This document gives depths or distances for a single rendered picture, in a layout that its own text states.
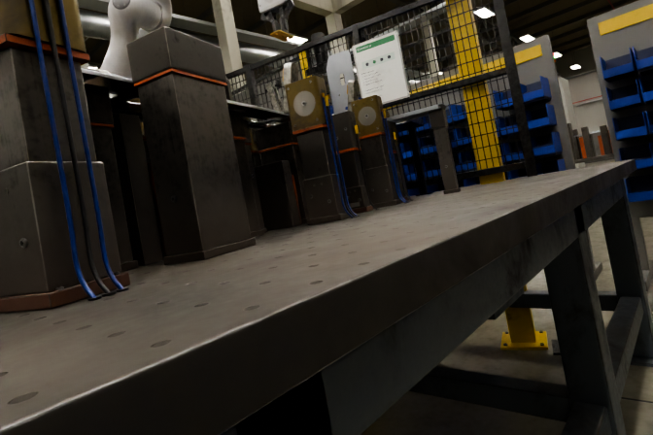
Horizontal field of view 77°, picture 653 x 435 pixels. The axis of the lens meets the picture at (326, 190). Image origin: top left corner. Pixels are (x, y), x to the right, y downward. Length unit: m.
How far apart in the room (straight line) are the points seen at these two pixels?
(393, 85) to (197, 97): 1.40
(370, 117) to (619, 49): 1.85
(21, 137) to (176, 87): 0.24
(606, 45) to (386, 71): 1.37
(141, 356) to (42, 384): 0.03
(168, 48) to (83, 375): 0.51
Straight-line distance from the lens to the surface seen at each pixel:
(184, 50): 0.67
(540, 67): 2.94
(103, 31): 14.02
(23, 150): 0.46
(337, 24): 6.09
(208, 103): 0.67
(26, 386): 0.21
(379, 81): 1.99
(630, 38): 2.88
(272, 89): 1.56
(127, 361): 0.19
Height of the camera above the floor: 0.75
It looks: 2 degrees up
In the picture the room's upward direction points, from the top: 10 degrees counter-clockwise
